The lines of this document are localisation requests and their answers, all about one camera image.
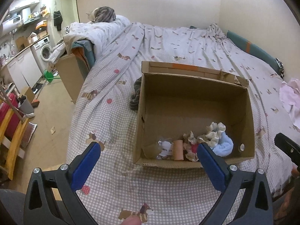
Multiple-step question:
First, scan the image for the light blue fluffy cloth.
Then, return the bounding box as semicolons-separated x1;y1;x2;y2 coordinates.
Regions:
212;132;233;157

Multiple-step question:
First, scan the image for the beige scrunchie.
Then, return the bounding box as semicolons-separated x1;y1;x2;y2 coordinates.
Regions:
183;122;226;162

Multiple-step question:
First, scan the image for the pink rubber duck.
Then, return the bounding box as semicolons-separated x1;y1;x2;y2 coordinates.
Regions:
185;144;199;155

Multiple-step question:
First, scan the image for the brown cardboard tube piece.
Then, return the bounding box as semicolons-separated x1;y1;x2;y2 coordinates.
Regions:
173;140;184;161

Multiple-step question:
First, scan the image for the checkered dog print bedsheet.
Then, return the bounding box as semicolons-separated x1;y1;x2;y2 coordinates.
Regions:
67;22;299;224

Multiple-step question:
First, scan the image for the pink white crumpled cloth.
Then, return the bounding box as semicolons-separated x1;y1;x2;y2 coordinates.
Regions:
279;78;300;132

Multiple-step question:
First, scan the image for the grey bin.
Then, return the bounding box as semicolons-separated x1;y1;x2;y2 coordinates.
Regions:
18;95;34;114

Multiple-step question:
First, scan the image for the yellow wooden chair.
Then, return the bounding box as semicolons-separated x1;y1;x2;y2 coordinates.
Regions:
1;93;29;180

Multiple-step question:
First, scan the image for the teal orange bolster pillow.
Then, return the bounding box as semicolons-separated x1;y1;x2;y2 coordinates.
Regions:
226;31;284;79

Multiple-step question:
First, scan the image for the grey striped sock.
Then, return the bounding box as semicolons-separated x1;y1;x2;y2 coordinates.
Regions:
130;77;142;111

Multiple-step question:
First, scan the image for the clear plastic labelled bag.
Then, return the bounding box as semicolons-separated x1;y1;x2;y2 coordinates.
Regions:
157;141;173;159

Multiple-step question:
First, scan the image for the green dustpan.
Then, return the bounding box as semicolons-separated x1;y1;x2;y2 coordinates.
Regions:
43;70;61;83

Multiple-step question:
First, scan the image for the cardboard bedside box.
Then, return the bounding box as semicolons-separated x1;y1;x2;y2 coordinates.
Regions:
55;54;90;104

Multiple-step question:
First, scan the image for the open cardboard box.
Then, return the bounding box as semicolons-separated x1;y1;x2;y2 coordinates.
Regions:
133;61;255;169

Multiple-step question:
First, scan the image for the white washing machine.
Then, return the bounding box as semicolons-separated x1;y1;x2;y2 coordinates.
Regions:
31;36;52;74

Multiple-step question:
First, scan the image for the white dog print duvet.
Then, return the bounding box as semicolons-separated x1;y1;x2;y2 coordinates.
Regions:
48;15;131;65

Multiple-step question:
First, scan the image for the striped grey cat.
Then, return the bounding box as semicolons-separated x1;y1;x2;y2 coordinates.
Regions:
86;6;116;23

